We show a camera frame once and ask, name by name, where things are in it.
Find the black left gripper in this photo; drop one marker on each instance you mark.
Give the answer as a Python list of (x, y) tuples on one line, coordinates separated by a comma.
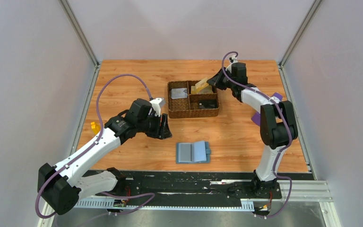
[(160, 132)]

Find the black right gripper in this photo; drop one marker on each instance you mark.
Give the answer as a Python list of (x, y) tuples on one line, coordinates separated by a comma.
[(216, 81)]

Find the gold card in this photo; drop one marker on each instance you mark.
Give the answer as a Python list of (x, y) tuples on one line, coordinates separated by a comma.
[(201, 84), (206, 90)]

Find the black VIP card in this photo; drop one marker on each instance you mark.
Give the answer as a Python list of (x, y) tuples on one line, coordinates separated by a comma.
[(208, 104)]

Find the teal leather card holder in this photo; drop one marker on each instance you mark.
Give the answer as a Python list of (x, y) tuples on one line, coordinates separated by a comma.
[(193, 153)]

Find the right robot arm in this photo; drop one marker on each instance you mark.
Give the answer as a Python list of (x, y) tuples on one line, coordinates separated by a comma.
[(278, 127)]

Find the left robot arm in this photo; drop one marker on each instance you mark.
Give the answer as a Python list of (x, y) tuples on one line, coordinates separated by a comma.
[(64, 184)]

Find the gold card in basket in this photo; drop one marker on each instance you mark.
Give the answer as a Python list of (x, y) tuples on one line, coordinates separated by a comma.
[(206, 90)]

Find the silver card in basket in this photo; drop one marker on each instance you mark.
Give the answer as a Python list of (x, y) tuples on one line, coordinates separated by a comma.
[(179, 93)]

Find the brown woven divided basket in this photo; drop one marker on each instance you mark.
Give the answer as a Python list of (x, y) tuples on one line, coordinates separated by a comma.
[(188, 107)]

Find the yellow toy block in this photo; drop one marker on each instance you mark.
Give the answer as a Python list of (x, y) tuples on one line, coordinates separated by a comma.
[(95, 127)]

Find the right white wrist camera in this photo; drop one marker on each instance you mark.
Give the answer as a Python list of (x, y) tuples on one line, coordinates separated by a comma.
[(232, 61)]

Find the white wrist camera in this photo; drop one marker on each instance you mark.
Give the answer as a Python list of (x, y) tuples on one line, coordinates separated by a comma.
[(232, 61), (157, 104)]

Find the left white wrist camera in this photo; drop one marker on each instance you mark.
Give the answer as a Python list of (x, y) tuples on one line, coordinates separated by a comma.
[(157, 104)]

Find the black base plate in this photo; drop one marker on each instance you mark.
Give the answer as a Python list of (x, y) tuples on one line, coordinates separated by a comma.
[(192, 188)]

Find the white slotted cable duct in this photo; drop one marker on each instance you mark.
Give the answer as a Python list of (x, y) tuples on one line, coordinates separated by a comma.
[(102, 202)]

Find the aluminium frame rail left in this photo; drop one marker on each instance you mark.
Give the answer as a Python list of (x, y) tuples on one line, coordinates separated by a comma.
[(71, 100)]

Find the aluminium frame rail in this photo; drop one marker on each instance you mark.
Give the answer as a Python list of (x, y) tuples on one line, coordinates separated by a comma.
[(71, 100), (327, 206)]

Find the aluminium frame rail right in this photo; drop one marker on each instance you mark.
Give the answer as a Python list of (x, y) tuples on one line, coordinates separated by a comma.
[(327, 206)]

